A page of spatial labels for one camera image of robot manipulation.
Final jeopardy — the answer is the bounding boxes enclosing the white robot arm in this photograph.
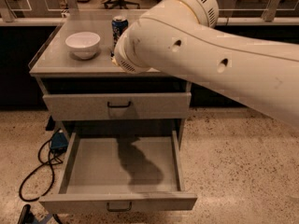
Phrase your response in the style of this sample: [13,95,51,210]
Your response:
[114,0,299,127]

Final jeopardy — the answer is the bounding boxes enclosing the grey closed upper drawer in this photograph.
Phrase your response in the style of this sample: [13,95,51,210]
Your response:
[43,92,191,121]

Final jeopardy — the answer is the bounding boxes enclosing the grey drawer cabinet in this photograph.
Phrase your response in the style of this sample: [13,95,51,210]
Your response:
[30,9,191,138]

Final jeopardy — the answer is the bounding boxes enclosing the grey open middle drawer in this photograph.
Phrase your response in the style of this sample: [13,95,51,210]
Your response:
[40,132,197,214]

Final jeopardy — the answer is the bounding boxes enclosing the blue pepsi can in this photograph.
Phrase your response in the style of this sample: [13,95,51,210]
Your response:
[111,16,128,45]

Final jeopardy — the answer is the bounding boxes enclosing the white ceramic bowl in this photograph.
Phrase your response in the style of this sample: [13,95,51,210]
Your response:
[65,32,101,60]

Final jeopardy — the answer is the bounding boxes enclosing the blue power box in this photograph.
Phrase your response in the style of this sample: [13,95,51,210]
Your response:
[50,132,68,151]

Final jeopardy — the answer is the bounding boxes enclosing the grey background desk right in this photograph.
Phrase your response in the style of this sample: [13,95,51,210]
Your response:
[217,0,299,17]

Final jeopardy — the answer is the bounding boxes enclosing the grey background desk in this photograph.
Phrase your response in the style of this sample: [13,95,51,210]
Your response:
[6,0,61,18]
[217,0,299,17]

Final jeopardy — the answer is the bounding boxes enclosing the black object bottom left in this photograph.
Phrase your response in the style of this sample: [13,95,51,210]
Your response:
[17,204,35,224]

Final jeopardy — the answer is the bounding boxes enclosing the grey background desk left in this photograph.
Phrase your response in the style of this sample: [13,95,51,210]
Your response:
[6,0,61,18]

